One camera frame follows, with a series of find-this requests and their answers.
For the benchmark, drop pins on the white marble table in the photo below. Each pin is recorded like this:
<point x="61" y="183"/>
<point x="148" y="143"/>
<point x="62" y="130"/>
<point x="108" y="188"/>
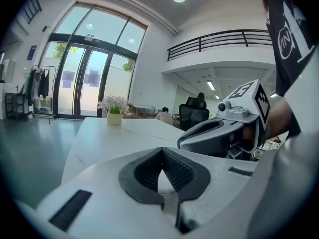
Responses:
<point x="112" y="138"/>

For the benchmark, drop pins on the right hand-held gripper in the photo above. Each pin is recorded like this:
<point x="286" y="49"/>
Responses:
<point x="246" y="103"/>

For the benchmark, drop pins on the person's right hand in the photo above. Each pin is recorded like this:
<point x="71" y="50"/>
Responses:
<point x="248" y="136"/>

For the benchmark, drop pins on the person's right forearm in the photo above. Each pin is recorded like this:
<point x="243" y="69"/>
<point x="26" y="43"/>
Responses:
<point x="280" y="118"/>

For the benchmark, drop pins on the black framed glass door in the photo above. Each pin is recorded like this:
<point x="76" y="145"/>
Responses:
<point x="99" y="58"/>

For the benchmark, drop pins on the black low shelf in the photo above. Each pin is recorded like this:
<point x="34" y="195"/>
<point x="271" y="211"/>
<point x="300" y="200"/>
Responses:
<point x="15" y="106"/>

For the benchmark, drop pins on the person's black printed shirt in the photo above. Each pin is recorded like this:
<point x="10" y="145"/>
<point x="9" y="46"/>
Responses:
<point x="294" y="46"/>

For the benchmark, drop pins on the large cardboard box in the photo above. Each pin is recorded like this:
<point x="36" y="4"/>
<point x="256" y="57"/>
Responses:
<point x="133" y="109"/>

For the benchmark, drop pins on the wall poster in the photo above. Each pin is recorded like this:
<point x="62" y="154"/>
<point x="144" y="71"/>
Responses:
<point x="32" y="52"/>

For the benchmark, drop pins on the clothes rack with garments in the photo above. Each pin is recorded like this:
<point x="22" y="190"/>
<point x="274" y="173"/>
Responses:
<point x="41" y="88"/>

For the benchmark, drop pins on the white cabinet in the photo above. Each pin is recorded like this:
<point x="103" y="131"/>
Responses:
<point x="7" y="83"/>

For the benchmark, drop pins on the cream pot with pale flowers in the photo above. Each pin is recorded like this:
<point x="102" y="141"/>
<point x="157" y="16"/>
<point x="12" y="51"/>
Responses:
<point x="114" y="117"/>

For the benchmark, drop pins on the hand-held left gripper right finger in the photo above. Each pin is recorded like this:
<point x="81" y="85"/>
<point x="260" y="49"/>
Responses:
<point x="224" y="190"/>

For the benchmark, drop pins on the black balcony railing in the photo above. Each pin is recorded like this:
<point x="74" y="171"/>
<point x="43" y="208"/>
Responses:
<point x="219" y="42"/>

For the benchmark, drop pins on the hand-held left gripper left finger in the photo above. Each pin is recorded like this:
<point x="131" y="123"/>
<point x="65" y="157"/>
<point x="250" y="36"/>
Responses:
<point x="104" y="195"/>

